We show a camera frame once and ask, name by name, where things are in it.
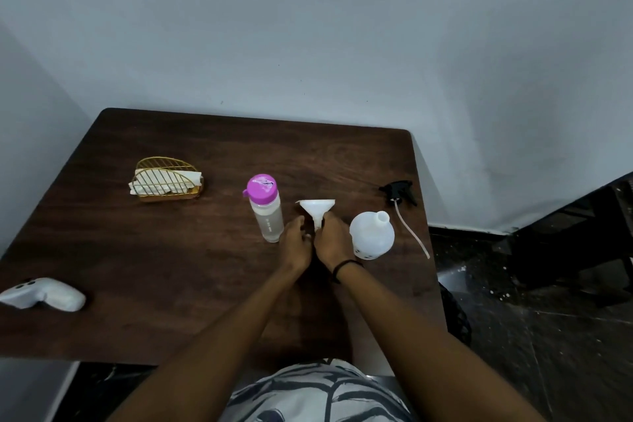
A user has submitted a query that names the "person's left hand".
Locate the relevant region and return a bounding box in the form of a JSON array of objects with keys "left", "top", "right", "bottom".
[{"left": 278, "top": 215, "right": 315, "bottom": 277}]

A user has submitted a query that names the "person's right hand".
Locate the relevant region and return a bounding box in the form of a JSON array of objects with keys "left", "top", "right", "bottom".
[{"left": 313, "top": 211, "right": 357, "bottom": 273}]

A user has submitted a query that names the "white spray bottle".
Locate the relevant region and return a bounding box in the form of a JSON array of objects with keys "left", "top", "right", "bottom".
[{"left": 349, "top": 210, "right": 396, "bottom": 261}]

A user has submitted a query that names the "clear bottle with purple lid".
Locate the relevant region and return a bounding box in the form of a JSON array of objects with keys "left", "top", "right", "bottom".
[{"left": 249, "top": 191, "right": 286, "bottom": 243}]

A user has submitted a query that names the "white plastic funnel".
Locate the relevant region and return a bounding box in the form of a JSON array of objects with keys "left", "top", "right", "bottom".
[{"left": 295, "top": 198, "right": 337, "bottom": 232}]

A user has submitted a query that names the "purple bottle cap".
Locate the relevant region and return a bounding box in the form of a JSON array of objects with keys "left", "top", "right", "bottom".
[{"left": 242, "top": 173, "right": 280, "bottom": 206}]

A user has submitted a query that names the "black spray nozzle with tube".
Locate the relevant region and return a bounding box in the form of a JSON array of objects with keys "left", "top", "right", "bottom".
[{"left": 378, "top": 180, "right": 432, "bottom": 260}]

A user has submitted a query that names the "person's left forearm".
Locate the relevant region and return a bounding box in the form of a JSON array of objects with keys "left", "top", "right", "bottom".
[{"left": 106, "top": 266, "right": 310, "bottom": 422}]

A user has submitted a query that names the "person's right forearm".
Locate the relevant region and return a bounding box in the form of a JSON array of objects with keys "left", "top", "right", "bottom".
[{"left": 336, "top": 263, "right": 545, "bottom": 422}]

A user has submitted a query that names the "black wristband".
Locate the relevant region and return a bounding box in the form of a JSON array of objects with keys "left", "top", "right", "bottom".
[{"left": 331, "top": 258, "right": 365, "bottom": 284}]

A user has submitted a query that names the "white grey patterned clothing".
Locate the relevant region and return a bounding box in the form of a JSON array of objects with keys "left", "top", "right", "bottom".
[{"left": 220, "top": 358, "right": 416, "bottom": 422}]

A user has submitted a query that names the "dark wooden table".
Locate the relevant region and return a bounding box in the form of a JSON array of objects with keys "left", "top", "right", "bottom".
[{"left": 0, "top": 107, "right": 448, "bottom": 368}]

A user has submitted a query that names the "dark side table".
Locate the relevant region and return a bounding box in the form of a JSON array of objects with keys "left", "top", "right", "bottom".
[{"left": 509, "top": 171, "right": 633, "bottom": 289}]

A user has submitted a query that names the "white handheld controller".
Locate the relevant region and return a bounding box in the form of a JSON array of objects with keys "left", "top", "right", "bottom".
[{"left": 0, "top": 277, "right": 88, "bottom": 313}]

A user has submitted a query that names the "gold wire napkin holder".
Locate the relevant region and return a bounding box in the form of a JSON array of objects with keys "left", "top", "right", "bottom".
[{"left": 132, "top": 156, "right": 205, "bottom": 202}]

